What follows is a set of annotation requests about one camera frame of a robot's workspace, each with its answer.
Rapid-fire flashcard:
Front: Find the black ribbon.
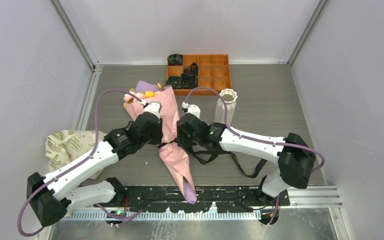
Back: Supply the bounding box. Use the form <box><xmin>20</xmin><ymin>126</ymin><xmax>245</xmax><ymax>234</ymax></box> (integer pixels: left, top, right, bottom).
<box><xmin>157</xmin><ymin>140</ymin><xmax>268</xmax><ymax>179</ymax></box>

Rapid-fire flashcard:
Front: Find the pink flower bouquet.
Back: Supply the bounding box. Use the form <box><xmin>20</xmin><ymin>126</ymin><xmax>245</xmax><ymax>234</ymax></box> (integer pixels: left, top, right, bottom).
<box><xmin>133</xmin><ymin>80</ymin><xmax>197</xmax><ymax>204</ymax></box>

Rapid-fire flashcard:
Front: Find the white ribbed ceramic vase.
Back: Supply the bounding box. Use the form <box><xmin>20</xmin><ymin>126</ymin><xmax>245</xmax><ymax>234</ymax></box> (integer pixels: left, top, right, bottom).
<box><xmin>213</xmin><ymin>88</ymin><xmax>238</xmax><ymax>125</ymax></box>

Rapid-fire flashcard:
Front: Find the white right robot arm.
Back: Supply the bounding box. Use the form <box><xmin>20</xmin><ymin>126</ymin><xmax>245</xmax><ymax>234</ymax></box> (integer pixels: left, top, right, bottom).
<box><xmin>176</xmin><ymin>113</ymin><xmax>316</xmax><ymax>206</ymax></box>

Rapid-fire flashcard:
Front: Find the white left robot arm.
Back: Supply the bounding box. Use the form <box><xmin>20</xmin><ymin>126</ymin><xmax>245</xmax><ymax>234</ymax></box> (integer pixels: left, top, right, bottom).
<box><xmin>26</xmin><ymin>111</ymin><xmax>163</xmax><ymax>227</ymax></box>

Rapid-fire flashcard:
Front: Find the orange compartment tray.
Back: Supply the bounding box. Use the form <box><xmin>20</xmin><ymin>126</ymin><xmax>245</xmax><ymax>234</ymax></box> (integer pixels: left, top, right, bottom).
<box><xmin>166</xmin><ymin>54</ymin><xmax>232</xmax><ymax>96</ymax></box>

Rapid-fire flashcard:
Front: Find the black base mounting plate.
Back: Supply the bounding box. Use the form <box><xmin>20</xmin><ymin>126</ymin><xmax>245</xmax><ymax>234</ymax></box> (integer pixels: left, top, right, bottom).
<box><xmin>93</xmin><ymin>184</ymin><xmax>291</xmax><ymax>215</ymax></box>

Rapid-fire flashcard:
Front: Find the patterned cream cloth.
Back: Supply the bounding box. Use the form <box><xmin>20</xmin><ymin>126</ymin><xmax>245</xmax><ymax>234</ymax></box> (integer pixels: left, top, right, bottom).
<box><xmin>45</xmin><ymin>130</ymin><xmax>96</xmax><ymax>172</ymax></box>

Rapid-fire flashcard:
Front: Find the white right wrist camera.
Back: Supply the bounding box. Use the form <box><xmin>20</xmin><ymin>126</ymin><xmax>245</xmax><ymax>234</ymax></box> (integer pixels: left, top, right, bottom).
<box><xmin>181</xmin><ymin>101</ymin><xmax>201</xmax><ymax>119</ymax></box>

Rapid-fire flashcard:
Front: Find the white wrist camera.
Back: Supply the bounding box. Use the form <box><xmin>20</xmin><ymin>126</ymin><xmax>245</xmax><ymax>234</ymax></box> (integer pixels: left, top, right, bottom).
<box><xmin>181</xmin><ymin>101</ymin><xmax>201</xmax><ymax>119</ymax></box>
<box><xmin>140</xmin><ymin>100</ymin><xmax>162</xmax><ymax>119</ymax></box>

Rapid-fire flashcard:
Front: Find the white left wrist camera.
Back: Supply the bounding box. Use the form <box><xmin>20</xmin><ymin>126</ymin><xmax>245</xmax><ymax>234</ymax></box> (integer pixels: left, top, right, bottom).
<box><xmin>140</xmin><ymin>100</ymin><xmax>162</xmax><ymax>119</ymax></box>

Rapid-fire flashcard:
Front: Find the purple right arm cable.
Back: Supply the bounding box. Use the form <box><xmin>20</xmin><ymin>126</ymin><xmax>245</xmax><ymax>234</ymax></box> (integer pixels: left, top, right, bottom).
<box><xmin>183</xmin><ymin>86</ymin><xmax>326</xmax><ymax>227</ymax></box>

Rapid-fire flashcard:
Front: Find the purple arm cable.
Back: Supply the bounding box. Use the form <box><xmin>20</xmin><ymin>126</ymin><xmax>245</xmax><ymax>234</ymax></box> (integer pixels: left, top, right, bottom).
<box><xmin>17</xmin><ymin>88</ymin><xmax>147</xmax><ymax>237</ymax></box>
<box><xmin>183</xmin><ymin>86</ymin><xmax>326</xmax><ymax>227</ymax></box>

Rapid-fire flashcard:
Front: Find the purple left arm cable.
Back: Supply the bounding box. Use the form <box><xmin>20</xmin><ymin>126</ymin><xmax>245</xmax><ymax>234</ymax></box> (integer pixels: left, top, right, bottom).
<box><xmin>17</xmin><ymin>88</ymin><xmax>147</xmax><ymax>237</ymax></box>

